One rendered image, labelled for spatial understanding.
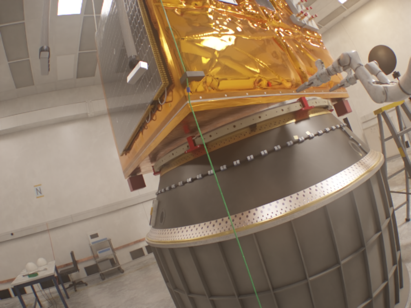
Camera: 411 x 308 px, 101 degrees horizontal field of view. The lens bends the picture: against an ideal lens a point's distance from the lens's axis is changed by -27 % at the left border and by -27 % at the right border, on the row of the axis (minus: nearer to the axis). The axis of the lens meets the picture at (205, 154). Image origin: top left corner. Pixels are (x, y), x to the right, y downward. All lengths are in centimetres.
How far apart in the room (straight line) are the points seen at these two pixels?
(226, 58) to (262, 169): 63
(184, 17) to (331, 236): 142
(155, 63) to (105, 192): 537
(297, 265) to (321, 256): 14
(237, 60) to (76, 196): 557
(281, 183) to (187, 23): 100
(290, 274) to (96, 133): 617
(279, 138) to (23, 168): 612
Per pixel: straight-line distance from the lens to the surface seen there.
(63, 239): 630
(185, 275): 152
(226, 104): 117
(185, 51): 120
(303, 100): 154
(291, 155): 130
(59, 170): 643
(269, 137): 136
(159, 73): 119
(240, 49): 141
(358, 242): 142
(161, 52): 125
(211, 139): 138
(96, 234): 576
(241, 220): 116
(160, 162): 173
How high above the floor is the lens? 143
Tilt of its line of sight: 7 degrees up
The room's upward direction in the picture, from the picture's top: 19 degrees counter-clockwise
